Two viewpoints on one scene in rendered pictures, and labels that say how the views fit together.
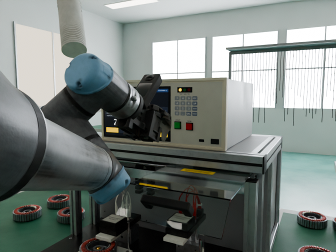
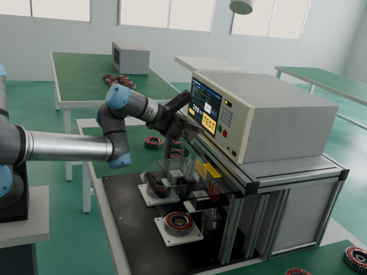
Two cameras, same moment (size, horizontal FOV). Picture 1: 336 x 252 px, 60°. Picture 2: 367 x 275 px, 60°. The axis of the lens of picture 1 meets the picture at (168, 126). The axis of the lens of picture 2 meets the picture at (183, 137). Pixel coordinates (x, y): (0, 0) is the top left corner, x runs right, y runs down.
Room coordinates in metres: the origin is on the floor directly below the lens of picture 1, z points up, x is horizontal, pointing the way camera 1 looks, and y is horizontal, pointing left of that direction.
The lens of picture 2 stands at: (-0.06, -0.57, 1.62)
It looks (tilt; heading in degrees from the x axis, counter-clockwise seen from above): 25 degrees down; 37
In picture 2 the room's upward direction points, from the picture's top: 8 degrees clockwise
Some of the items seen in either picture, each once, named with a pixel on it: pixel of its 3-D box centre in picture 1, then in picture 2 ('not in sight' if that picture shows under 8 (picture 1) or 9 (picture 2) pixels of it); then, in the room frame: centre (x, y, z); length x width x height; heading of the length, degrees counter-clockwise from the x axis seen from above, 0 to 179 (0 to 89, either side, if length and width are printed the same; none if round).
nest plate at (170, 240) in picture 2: not in sight; (178, 228); (0.73, 0.00, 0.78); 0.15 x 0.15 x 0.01; 63
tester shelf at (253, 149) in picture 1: (178, 143); (246, 137); (1.07, -0.04, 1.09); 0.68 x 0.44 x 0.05; 63
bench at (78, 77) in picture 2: not in sight; (107, 105); (2.05, 2.13, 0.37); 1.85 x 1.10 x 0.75; 63
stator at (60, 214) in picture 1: (71, 214); (175, 156); (1.19, 0.41, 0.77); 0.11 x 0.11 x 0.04
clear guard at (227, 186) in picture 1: (194, 189); (195, 181); (0.71, -0.07, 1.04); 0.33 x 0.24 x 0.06; 153
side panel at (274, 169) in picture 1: (271, 198); (301, 218); (1.00, -0.37, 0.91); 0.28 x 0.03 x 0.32; 153
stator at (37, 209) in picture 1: (27, 212); (153, 142); (1.21, 0.60, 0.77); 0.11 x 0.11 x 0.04
